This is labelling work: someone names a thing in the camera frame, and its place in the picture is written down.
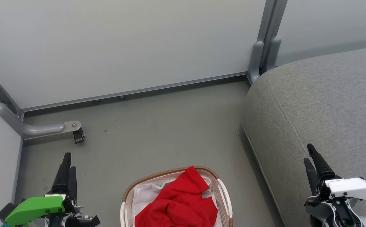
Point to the grey fabric sofa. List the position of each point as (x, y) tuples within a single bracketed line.
[(321, 110)]

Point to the grey partition post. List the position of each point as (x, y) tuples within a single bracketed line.
[(273, 19)]

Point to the white basket liner cloth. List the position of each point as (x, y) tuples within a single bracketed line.
[(145, 197)]

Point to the red and white shirt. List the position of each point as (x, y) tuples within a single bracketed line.
[(178, 205)]

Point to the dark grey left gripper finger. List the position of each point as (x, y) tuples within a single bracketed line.
[(73, 183), (63, 176)]

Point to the black caster wheel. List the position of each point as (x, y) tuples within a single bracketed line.
[(79, 136)]

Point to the grey upright post foot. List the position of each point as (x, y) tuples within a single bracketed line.
[(273, 53), (255, 61)]

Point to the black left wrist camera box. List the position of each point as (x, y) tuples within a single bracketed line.
[(6, 212)]

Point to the grey partition bottom rail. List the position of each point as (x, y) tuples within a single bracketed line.
[(138, 92)]

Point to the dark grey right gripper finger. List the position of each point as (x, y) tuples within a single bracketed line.
[(311, 178), (321, 167)]

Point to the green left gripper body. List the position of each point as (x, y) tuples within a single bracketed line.
[(34, 208)]

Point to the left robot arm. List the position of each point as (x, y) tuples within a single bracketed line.
[(55, 222)]

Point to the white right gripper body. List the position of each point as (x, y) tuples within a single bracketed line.
[(353, 187)]

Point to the grey curved partition foot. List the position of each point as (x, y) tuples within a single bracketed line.
[(41, 128)]

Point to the white laundry basket brown rim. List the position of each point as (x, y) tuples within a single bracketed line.
[(224, 201)]

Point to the dark metal hinge bracket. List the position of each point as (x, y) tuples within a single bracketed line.
[(1, 94)]

